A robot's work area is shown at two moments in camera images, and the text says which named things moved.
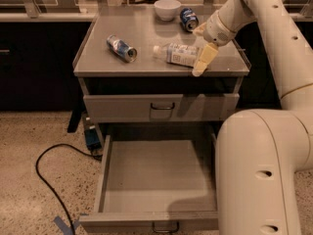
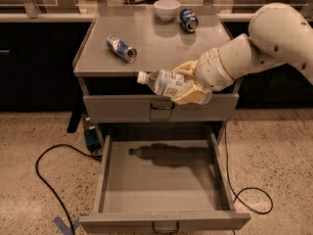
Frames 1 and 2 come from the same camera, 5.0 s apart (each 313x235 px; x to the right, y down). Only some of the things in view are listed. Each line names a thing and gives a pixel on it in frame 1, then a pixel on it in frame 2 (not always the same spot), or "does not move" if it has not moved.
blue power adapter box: x=92 y=139 does not move
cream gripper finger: x=201 y=29 -> x=188 y=70
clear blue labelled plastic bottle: x=180 y=54 -> x=164 y=81
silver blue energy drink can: x=121 y=49 does not move
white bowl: x=166 y=9 does not move
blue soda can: x=189 y=19 does not move
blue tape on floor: x=65 y=227 does not move
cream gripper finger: x=205 y=59 -> x=198 y=94
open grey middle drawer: x=163 y=182 does not move
